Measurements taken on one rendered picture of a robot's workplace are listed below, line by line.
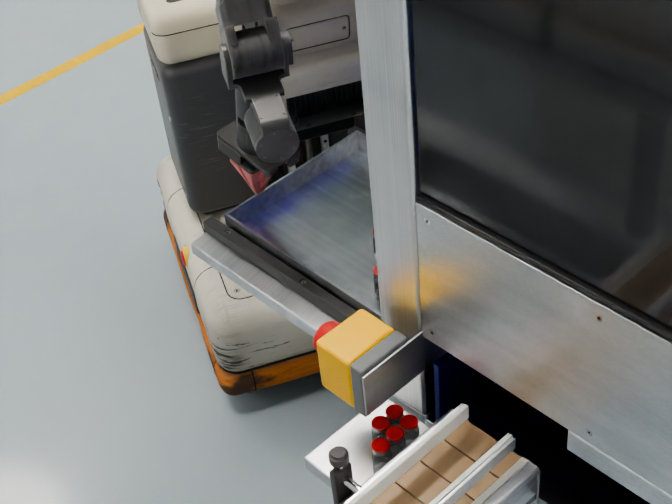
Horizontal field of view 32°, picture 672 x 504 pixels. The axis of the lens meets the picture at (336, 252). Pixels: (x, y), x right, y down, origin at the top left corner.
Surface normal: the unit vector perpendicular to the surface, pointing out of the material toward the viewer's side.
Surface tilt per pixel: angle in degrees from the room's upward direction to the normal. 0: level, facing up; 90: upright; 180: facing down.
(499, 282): 90
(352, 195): 0
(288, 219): 0
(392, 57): 90
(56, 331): 0
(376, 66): 90
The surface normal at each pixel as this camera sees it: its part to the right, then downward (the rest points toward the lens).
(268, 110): 0.00, -0.58
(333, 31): 0.31, 0.70
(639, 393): -0.72, 0.50
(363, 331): -0.08, -0.75
